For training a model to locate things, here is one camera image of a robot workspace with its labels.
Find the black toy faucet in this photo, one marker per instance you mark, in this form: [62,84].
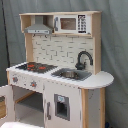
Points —
[80,65]

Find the white toy microwave door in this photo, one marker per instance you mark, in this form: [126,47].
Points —
[65,24]

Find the white open oven door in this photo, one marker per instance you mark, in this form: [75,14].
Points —
[7,112]

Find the right red stove knob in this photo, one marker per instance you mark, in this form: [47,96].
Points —
[33,84]

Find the left red stove knob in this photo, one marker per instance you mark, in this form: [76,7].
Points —
[15,79]

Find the grey toy sink basin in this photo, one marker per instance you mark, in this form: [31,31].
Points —
[72,74]

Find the white fridge door with dispenser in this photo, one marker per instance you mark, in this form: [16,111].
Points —
[62,106]

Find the black microwave keypad panel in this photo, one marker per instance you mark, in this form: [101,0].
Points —
[81,24]

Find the white wooden toy kitchen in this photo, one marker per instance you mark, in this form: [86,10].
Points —
[61,50]

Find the black toy stovetop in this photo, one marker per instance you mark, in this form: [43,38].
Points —
[36,67]

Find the grey range hood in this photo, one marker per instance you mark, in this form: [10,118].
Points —
[38,27]

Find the red stove knob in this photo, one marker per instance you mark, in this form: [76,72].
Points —
[15,79]
[33,84]

